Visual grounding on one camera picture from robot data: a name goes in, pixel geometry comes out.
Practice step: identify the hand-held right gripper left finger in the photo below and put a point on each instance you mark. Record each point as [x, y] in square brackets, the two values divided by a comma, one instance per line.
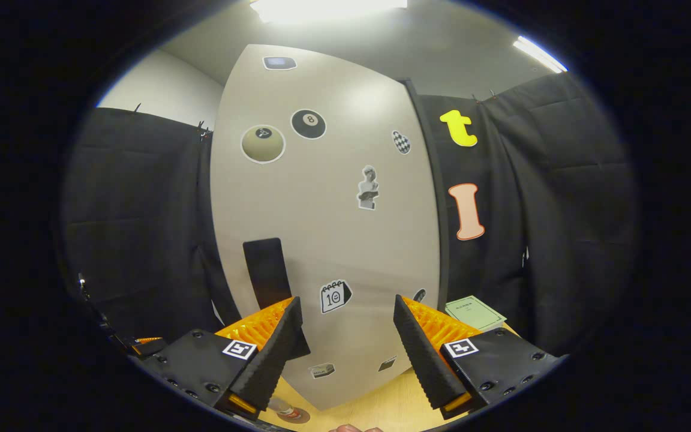
[270, 354]

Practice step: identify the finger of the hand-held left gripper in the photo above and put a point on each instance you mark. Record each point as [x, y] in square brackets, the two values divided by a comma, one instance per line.
[147, 343]

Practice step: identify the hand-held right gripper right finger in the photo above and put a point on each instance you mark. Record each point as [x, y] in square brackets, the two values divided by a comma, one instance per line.
[420, 354]

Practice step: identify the clear plastic bottle red label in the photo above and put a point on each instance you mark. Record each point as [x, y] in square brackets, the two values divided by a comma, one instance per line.
[285, 411]

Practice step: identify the brown round coaster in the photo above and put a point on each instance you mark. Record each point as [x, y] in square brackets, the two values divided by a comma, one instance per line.
[302, 415]

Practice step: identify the grey cabinet door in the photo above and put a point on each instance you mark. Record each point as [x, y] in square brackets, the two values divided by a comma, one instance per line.
[333, 240]

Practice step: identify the dark grey cabinet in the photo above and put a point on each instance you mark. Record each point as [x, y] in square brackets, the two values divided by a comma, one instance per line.
[441, 198]

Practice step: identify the green booklet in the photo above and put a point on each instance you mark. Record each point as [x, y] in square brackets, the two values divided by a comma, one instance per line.
[477, 312]

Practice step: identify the narrow ceiling light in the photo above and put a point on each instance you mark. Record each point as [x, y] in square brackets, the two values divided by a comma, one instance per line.
[540, 54]

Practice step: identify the large ceiling light panel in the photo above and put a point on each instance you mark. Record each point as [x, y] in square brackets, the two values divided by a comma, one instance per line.
[327, 9]

